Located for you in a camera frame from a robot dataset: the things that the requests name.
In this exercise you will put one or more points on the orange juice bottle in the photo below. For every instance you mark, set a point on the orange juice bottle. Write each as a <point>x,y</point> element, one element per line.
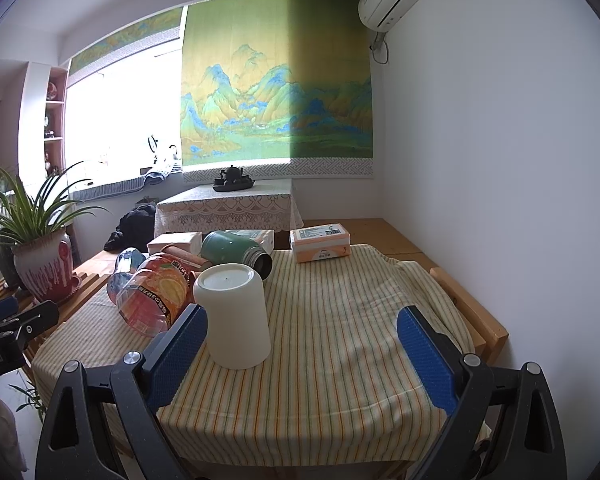
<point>152,292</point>

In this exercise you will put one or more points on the blue towel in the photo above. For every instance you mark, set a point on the blue towel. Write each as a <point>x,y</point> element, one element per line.
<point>160,175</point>

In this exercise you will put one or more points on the wooden table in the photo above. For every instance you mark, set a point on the wooden table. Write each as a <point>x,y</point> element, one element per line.
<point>380,232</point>

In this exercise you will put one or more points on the lace-covered table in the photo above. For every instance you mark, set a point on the lace-covered table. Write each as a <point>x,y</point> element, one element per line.
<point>230,206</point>

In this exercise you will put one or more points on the white kettle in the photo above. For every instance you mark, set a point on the white kettle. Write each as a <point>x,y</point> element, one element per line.
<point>173,154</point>

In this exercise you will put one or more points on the landscape painting roller blind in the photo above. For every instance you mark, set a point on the landscape painting roller blind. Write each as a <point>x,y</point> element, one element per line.
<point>280,85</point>

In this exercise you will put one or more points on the brown cardboard tube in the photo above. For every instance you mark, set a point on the brown cardboard tube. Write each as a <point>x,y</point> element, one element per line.
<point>185,256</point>

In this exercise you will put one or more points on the white tissue box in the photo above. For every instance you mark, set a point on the white tissue box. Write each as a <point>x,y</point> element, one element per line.
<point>175,242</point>

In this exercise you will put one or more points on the orange tissue pack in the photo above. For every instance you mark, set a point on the orange tissue pack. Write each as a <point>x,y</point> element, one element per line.
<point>320,244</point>

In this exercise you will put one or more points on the pink wall shelf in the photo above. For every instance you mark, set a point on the pink wall shelf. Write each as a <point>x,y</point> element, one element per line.
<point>55,120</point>

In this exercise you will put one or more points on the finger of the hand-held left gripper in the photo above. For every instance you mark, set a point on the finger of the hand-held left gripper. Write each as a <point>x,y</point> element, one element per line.
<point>0,306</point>
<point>39,318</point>

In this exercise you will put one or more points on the black teapot on tray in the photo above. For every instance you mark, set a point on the black teapot on tray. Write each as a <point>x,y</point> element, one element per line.
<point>232,177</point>

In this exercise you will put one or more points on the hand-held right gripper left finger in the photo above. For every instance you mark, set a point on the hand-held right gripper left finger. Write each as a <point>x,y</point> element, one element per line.
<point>180,350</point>

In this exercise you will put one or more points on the potted spider plant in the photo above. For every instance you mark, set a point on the potted spider plant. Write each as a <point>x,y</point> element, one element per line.
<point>42,260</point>

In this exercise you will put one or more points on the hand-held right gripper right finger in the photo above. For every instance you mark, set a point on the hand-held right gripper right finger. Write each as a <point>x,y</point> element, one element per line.
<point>425,360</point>

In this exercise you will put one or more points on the blue windowsill cushion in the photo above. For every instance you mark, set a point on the blue windowsill cushion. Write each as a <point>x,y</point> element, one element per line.
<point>110,189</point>

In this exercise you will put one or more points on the white and green tissue pack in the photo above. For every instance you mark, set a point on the white and green tissue pack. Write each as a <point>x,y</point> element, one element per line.
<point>255,236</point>

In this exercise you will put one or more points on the black bag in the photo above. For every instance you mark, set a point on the black bag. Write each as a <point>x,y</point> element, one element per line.
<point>132,227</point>

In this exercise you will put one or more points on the green metal tumbler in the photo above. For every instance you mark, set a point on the green metal tumbler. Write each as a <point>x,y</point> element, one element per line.
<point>232,254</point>

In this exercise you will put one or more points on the white cup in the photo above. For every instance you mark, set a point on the white cup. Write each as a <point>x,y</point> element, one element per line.
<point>232,315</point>

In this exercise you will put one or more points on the clear blue water bottle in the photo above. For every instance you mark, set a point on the clear blue water bottle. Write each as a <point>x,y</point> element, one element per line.
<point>122,270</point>

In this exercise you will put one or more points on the narrow landscape roller blind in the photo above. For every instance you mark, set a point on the narrow landscape roller blind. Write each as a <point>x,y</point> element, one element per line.
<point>125,42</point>

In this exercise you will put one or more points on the striped cloth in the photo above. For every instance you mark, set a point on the striped cloth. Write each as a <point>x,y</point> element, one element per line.
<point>330,335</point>

